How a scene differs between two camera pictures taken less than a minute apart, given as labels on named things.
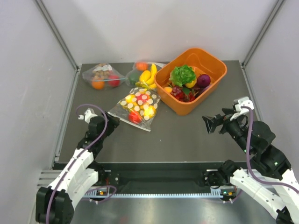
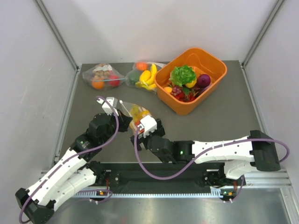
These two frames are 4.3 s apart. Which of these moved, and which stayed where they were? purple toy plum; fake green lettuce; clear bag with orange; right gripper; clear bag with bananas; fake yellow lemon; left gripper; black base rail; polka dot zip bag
Moved: right gripper; polka dot zip bag; left gripper
Stayed: fake green lettuce; clear bag with orange; clear bag with bananas; fake yellow lemon; black base rail; purple toy plum
